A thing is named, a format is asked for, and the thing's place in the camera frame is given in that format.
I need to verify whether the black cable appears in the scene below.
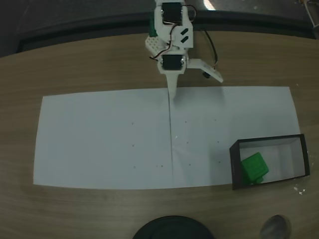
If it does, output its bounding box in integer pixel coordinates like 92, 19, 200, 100
198, 29, 219, 70

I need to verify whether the grey rounded object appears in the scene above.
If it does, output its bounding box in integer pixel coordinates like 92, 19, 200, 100
260, 215, 293, 239

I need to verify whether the white paper sheet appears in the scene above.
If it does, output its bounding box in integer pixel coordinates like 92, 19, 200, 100
168, 86, 301, 188
33, 88, 174, 190

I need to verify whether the red and black servo wire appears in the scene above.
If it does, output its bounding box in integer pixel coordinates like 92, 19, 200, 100
149, 21, 180, 60

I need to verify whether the white camera bracket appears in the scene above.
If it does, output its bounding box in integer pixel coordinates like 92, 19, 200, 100
187, 58, 224, 83

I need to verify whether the black round object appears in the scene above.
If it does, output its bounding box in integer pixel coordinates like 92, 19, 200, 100
132, 216, 215, 239

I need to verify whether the green clamp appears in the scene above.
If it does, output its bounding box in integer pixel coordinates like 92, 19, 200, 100
149, 19, 158, 37

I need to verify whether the green cube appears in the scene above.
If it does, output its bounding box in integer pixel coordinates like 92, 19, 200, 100
240, 151, 270, 185

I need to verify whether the dark brown box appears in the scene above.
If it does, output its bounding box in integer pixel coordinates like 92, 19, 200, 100
229, 133, 311, 191

